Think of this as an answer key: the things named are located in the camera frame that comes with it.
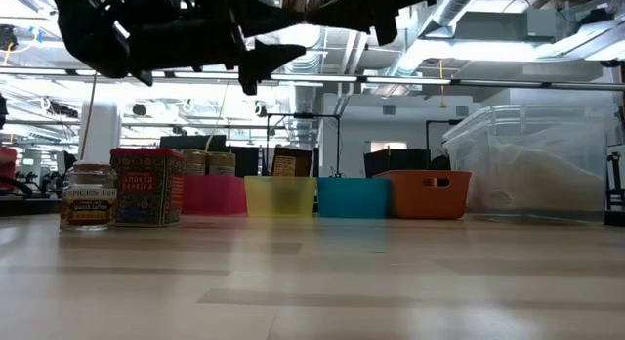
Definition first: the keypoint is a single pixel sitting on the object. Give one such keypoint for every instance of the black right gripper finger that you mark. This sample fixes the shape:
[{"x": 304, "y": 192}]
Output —
[
  {"x": 346, "y": 10},
  {"x": 387, "y": 25}
]

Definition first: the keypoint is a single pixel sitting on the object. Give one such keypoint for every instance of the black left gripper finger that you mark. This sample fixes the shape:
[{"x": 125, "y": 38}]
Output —
[
  {"x": 266, "y": 54},
  {"x": 263, "y": 22}
]

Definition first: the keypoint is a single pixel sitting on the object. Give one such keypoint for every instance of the brown spice pouch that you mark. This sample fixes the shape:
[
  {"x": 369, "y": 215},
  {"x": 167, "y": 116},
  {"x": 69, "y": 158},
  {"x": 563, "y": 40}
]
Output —
[{"x": 292, "y": 161}]

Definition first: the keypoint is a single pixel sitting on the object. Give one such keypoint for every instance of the smoked paprika tin red lid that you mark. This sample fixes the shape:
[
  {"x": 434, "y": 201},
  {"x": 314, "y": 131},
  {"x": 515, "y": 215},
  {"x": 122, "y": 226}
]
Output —
[{"x": 146, "y": 188}]

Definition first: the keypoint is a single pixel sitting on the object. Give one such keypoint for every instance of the glass saffron spice jar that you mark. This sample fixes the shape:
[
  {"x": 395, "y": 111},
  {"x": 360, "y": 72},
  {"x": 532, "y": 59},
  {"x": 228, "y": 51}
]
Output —
[{"x": 88, "y": 203}]

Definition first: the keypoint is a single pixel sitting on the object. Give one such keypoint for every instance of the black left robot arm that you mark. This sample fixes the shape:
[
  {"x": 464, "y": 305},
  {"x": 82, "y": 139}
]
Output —
[{"x": 88, "y": 32}]

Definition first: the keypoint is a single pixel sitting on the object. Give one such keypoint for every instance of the long ceiling light strip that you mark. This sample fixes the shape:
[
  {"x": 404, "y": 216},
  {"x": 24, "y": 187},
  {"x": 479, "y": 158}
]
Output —
[{"x": 415, "y": 80}]

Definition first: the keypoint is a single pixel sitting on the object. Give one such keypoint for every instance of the black tube stand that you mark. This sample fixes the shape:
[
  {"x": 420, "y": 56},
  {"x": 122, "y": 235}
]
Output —
[{"x": 442, "y": 121}]

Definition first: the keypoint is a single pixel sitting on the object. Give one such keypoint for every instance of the white building pillar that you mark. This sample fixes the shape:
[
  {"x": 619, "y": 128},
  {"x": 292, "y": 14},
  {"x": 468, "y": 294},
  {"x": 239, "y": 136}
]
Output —
[{"x": 100, "y": 130}]

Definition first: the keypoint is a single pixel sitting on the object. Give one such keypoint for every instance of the yellow plastic bin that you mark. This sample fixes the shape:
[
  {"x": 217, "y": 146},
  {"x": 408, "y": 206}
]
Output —
[{"x": 280, "y": 198}]

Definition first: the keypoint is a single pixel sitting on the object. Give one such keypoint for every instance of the pink plastic bin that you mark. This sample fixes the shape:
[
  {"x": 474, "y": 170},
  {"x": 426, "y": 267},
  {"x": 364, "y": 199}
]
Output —
[{"x": 215, "y": 196}]

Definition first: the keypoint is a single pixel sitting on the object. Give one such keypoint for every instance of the teal plastic bin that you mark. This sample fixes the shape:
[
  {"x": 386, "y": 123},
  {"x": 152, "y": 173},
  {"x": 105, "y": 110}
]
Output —
[{"x": 354, "y": 198}]

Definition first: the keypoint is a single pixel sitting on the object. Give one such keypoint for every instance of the orange plastic bin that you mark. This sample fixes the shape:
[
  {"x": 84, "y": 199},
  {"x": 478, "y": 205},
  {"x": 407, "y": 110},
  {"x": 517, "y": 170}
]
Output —
[{"x": 420, "y": 198}]

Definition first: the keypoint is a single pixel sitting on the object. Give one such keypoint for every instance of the clear plastic storage container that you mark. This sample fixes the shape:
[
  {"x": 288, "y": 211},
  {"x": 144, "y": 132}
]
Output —
[{"x": 537, "y": 120}]

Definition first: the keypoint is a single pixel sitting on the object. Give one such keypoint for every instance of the grey cloth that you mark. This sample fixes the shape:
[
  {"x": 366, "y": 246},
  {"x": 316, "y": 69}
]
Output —
[{"x": 537, "y": 183}]

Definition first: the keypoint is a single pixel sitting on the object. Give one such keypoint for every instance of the person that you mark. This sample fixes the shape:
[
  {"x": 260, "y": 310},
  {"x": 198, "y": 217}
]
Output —
[{"x": 7, "y": 164}]

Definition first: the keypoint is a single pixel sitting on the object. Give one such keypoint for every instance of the large smooth ceiling duct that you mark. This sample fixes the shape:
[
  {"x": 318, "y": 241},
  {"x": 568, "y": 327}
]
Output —
[{"x": 449, "y": 12}]

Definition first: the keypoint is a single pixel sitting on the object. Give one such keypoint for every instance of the silver corrugated air duct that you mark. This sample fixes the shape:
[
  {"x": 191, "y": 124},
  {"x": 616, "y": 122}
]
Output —
[{"x": 303, "y": 110}]

